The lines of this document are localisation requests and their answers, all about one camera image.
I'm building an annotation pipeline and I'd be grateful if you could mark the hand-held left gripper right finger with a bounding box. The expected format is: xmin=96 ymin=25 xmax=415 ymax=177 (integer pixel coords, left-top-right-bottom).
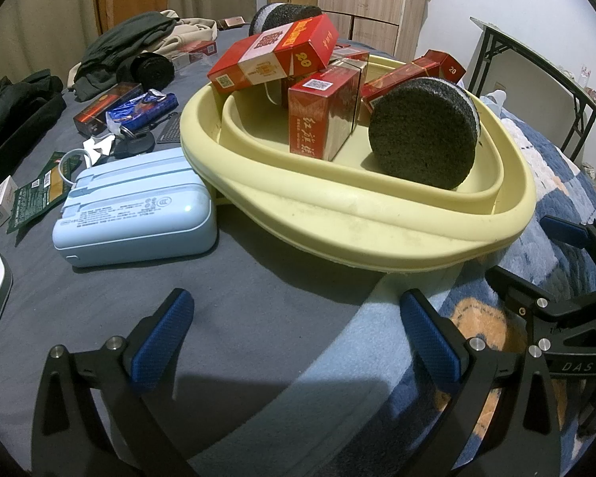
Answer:
xmin=400 ymin=289 xmax=563 ymax=477

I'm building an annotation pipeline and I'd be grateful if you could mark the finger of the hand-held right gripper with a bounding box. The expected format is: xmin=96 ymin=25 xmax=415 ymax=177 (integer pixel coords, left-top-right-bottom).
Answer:
xmin=540 ymin=215 xmax=596 ymax=265
xmin=485 ymin=265 xmax=596 ymax=356

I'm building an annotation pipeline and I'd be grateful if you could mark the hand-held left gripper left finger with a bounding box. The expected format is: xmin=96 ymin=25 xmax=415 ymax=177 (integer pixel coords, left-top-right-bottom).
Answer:
xmin=31 ymin=288 xmax=199 ymax=477

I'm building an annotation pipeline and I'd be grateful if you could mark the pale yellow plastic basin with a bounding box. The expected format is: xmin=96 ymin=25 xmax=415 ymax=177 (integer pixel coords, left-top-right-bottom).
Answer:
xmin=179 ymin=54 xmax=536 ymax=275

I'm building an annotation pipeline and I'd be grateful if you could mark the large black cookie-shaped cushion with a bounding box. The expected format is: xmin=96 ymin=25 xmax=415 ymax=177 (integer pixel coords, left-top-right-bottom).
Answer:
xmin=368 ymin=76 xmax=480 ymax=192

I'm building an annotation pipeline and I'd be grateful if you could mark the long narrow red carton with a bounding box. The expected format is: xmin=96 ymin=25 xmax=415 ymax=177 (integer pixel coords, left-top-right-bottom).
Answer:
xmin=360 ymin=49 xmax=467 ymax=108

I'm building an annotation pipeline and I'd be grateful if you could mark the red box with gold side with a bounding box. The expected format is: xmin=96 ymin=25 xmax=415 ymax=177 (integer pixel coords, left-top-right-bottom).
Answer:
xmin=286 ymin=65 xmax=369 ymax=162

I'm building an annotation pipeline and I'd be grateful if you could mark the wide red carton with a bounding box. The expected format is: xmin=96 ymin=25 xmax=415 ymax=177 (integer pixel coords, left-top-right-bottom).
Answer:
xmin=207 ymin=13 xmax=340 ymax=95

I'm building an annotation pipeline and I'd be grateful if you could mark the small black cookie-shaped cushion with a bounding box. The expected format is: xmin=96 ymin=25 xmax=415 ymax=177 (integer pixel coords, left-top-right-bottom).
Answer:
xmin=248 ymin=2 xmax=324 ymax=39

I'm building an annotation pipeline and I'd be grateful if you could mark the grey bed sheet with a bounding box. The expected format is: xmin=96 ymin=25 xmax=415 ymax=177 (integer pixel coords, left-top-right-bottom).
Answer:
xmin=0 ymin=22 xmax=428 ymax=477

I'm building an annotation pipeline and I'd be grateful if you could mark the light blue power bank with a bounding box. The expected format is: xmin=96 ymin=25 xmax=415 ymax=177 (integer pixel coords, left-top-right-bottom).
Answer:
xmin=52 ymin=147 xmax=219 ymax=270

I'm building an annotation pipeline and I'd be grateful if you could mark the green foil packet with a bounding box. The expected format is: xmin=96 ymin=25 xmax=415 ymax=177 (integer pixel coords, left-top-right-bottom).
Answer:
xmin=7 ymin=178 xmax=49 ymax=233
xmin=37 ymin=151 xmax=74 ymax=206

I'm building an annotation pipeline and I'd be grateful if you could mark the black folding table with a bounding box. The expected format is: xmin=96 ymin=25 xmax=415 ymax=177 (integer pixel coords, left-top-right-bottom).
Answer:
xmin=469 ymin=15 xmax=596 ymax=161

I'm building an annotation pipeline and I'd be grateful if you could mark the black mesh pouch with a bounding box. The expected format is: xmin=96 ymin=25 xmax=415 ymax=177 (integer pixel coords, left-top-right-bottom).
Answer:
xmin=156 ymin=114 xmax=182 ymax=148

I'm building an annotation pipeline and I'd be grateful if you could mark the blue snack packet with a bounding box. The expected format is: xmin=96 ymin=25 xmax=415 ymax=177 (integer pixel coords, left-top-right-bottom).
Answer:
xmin=104 ymin=90 xmax=179 ymax=135

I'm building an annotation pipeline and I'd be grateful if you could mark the long dark red box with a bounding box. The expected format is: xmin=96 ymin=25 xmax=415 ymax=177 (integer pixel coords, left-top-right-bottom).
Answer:
xmin=73 ymin=81 xmax=145 ymax=138

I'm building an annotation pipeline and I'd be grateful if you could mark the black jacket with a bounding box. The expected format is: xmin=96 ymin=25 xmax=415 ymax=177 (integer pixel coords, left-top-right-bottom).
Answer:
xmin=0 ymin=70 xmax=67 ymax=200

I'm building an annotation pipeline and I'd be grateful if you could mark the red white cigarette pack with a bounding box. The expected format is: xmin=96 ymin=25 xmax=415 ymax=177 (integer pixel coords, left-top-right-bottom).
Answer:
xmin=171 ymin=40 xmax=219 ymax=71

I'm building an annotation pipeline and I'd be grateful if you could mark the wooden wardrobe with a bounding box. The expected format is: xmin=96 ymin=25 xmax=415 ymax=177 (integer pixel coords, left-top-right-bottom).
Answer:
xmin=267 ymin=0 xmax=431 ymax=58

